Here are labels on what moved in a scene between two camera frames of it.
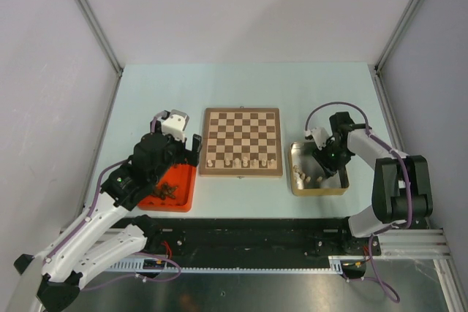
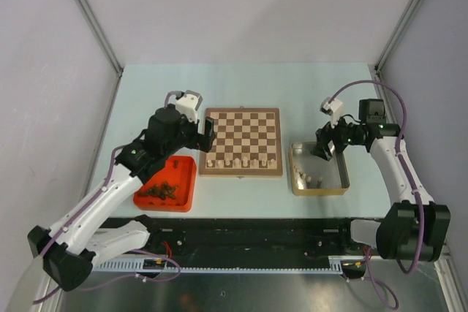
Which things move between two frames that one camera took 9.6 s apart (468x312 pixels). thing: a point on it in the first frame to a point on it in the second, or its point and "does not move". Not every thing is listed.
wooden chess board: (241, 142) does not move
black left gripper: (186, 156) to (199, 141)
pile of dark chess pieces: (164, 191) does not move
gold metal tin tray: (307, 177) does not move
